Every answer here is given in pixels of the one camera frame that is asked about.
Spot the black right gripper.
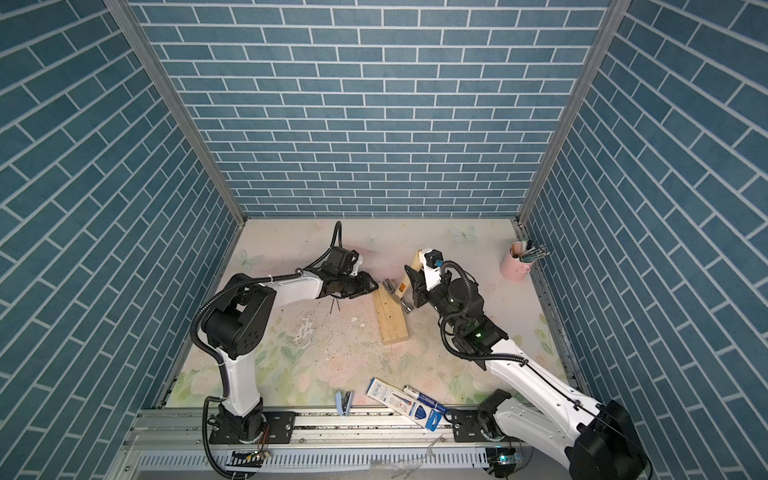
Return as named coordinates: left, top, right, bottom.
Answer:
left=406, top=263, right=465, bottom=336

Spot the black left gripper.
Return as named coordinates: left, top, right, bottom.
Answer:
left=335, top=272, right=380, bottom=300

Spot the steel claw hammer wooden handle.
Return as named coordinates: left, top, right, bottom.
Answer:
left=382, top=250, right=421, bottom=314

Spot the wooden block with nails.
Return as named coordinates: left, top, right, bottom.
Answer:
left=373, top=286, right=409, bottom=345

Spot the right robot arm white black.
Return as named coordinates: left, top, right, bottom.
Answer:
left=404, top=250, right=654, bottom=479

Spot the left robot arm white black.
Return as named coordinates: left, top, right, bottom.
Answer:
left=190, top=222, right=378, bottom=421

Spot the pink pen holder bucket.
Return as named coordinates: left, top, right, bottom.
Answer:
left=500, top=241, right=531, bottom=282

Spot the blue white tube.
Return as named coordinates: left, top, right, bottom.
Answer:
left=403, top=385, right=447, bottom=414

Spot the blue white toothpaste box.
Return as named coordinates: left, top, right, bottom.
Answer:
left=366, top=377, right=443, bottom=431

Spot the blue clip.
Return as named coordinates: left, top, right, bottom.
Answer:
left=335, top=391, right=354, bottom=416

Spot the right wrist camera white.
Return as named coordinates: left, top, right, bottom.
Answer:
left=419, top=248, right=444, bottom=291

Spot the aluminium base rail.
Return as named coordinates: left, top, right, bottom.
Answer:
left=107, top=407, right=542, bottom=479

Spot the aluminium right corner post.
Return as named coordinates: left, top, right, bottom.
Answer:
left=516, top=0, right=631, bottom=225

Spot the aluminium corner post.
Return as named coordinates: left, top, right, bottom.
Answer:
left=104, top=0, right=247, bottom=227
left=516, top=0, right=631, bottom=225

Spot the aluminium left corner post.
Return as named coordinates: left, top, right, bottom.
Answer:
left=104, top=0, right=247, bottom=227

